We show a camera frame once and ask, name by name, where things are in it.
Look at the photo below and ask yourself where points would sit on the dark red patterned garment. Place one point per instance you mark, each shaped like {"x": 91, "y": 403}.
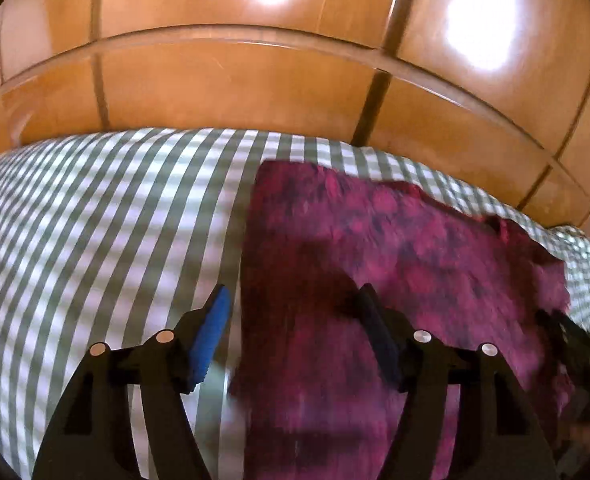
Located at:
{"x": 317, "y": 404}

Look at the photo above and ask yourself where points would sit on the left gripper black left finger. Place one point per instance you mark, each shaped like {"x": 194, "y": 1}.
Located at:
{"x": 89, "y": 435}

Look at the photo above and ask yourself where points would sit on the wooden wardrobe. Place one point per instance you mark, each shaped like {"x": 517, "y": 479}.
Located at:
{"x": 494, "y": 92}

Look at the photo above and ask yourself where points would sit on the green white checkered bedsheet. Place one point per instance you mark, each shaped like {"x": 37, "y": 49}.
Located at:
{"x": 113, "y": 236}

